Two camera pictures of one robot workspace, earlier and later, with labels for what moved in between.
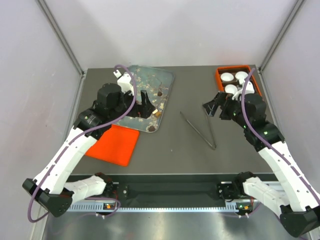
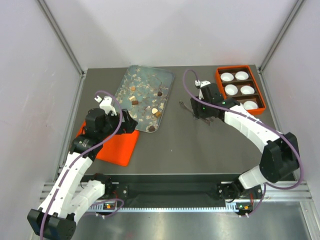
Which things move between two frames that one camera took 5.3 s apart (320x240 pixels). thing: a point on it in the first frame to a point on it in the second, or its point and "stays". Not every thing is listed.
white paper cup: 231,88 stays
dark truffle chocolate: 151,128 stays
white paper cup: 227,76 stays
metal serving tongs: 214,147 to 207,119
